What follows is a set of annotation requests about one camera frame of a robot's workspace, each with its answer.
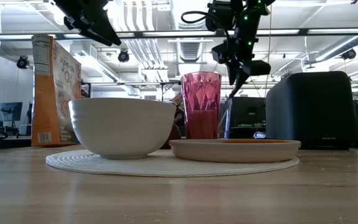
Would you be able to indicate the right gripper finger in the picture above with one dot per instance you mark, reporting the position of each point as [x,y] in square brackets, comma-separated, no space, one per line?
[231,73]
[239,81]

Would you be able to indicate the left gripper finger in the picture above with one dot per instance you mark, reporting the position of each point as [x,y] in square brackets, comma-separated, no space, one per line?
[102,25]
[99,38]

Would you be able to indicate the pink faceted tumbler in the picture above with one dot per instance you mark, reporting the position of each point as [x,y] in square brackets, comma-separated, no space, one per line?
[202,105]

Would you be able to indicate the beige ceramic plate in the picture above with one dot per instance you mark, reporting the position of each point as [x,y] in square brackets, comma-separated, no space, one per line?
[235,154]

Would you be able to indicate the black toaster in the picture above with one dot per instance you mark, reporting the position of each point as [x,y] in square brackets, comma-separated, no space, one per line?
[311,109]

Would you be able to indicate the white ceramic bowl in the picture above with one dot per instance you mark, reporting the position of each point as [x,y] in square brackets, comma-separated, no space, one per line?
[121,130]

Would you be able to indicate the orange pumpkin cereal box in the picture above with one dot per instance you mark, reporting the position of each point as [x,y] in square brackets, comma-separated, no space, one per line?
[47,118]

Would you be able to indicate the white woven round placemat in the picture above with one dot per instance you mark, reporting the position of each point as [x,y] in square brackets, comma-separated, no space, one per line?
[166,168]

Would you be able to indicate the clear drinking glass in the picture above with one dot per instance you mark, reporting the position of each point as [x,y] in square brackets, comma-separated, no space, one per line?
[227,118]

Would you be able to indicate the small white rounded device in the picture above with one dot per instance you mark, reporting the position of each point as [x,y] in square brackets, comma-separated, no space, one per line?
[259,135]

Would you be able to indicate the person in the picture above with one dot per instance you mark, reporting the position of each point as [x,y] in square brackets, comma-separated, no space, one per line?
[179,109]

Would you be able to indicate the black computer monitor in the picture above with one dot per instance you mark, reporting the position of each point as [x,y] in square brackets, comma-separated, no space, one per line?
[9,110]

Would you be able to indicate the black overhead frame bar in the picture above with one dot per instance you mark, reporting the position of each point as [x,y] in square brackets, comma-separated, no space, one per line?
[138,34]

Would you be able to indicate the silver ribbed ventilation duct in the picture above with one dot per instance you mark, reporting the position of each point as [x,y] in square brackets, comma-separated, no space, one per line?
[191,49]

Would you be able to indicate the grey round duct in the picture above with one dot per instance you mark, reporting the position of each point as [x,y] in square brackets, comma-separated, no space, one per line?
[337,51]

